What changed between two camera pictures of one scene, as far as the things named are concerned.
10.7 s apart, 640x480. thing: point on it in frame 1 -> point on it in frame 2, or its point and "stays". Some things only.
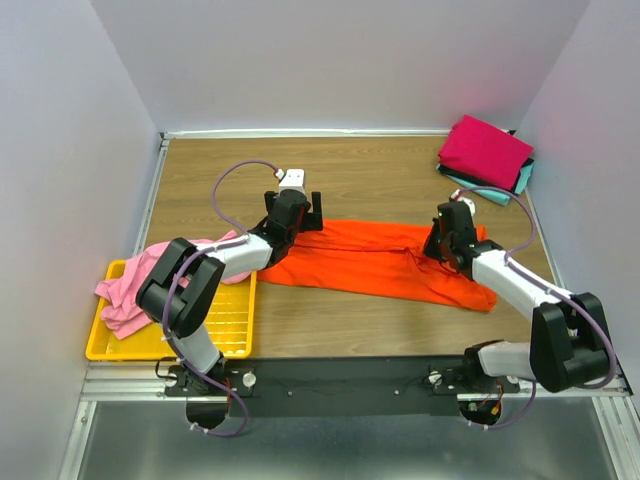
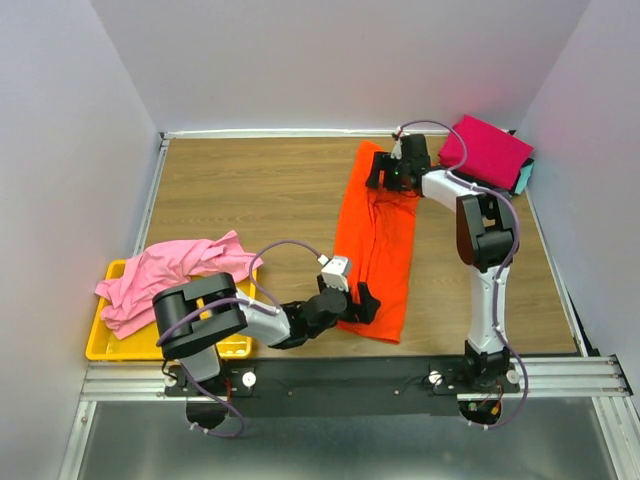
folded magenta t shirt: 485,150 stays
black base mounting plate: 405,386 stays
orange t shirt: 384,259 -> 375,235
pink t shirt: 122,314 stays
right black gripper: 428,245 -> 382,163
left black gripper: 313,220 -> 365,310
